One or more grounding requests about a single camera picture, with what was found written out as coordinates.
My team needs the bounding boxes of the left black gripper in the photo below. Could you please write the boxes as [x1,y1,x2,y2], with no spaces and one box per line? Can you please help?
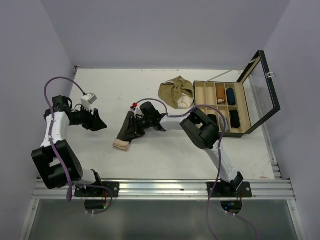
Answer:
[69,103,107,132]

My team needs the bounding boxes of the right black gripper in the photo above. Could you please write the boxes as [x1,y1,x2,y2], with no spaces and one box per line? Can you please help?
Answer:
[124,115,153,140]

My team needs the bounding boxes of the brown underwear beige waistband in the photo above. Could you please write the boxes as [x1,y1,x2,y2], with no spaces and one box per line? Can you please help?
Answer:
[113,110,145,152]

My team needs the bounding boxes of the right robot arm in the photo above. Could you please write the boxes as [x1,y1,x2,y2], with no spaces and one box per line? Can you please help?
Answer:
[117,101,244,197]

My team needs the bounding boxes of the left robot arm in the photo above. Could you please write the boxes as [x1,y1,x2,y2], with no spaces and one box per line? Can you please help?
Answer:
[31,93,107,200]

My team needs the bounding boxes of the khaki crumpled underwear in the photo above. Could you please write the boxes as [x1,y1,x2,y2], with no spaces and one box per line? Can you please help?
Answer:
[158,75,195,109]

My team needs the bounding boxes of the rolled black underwear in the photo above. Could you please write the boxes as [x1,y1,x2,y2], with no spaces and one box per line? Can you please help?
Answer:
[229,109,241,129]
[207,114,220,130]

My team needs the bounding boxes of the rolled grey underwear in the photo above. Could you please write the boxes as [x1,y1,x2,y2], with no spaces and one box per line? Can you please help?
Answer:
[219,115,230,132]

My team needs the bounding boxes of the rolled orange underwear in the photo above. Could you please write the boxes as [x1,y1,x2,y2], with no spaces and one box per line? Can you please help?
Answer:
[216,85,226,104]

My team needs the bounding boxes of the rolled navy underwear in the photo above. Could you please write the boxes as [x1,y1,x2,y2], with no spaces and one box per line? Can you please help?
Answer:
[226,87,236,106]

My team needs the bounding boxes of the black compartment storage box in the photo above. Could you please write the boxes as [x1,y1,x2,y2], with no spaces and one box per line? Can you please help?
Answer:
[193,50,281,138]

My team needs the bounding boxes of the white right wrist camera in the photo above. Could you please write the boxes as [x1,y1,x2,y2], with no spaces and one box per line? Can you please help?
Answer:
[130,102,141,115]

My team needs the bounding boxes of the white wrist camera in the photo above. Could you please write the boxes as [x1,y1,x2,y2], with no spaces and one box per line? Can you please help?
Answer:
[80,93,98,109]
[130,102,141,115]

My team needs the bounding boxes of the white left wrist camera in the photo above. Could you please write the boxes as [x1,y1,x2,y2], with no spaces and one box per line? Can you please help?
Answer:
[80,93,98,109]

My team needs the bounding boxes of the aluminium mounting rail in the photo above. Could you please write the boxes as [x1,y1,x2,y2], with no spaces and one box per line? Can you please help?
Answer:
[31,177,296,201]

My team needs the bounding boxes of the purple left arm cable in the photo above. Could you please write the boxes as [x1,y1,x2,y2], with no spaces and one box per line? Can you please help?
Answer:
[43,77,113,216]

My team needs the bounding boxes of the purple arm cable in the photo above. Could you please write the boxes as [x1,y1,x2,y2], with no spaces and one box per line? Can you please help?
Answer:
[136,97,260,240]
[43,77,113,216]

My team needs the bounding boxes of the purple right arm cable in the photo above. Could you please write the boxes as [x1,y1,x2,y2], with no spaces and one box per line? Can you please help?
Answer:
[136,97,260,240]

